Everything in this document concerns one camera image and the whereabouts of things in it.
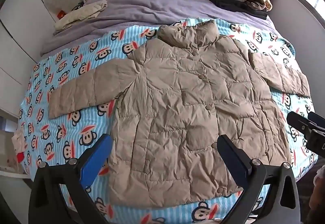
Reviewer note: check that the beige puffer jacket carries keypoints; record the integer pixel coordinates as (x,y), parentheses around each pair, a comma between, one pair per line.
(188,102)

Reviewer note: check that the white wardrobe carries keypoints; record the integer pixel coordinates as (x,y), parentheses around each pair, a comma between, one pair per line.
(17,36)

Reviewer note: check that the cream quilted garment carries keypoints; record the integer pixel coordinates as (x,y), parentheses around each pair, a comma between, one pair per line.
(80,14)

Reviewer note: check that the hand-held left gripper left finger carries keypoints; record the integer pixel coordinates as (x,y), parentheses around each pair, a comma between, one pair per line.
(97,154)

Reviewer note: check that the blue monkey print blanket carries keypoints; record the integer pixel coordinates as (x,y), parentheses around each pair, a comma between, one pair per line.
(66,122)

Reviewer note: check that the white and red cloth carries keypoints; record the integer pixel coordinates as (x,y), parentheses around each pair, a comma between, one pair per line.
(19,146)

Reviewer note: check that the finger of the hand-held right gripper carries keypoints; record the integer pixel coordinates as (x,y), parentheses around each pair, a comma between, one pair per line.
(318,120)
(298,122)

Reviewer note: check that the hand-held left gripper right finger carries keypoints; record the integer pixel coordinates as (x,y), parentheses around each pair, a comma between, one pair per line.
(234,163)

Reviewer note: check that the red box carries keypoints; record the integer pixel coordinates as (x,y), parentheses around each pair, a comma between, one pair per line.
(61,14)

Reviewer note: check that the purple duvet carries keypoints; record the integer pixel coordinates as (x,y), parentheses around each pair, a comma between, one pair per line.
(157,3)

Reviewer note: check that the black garment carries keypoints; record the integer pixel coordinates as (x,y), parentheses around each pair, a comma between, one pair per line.
(228,3)

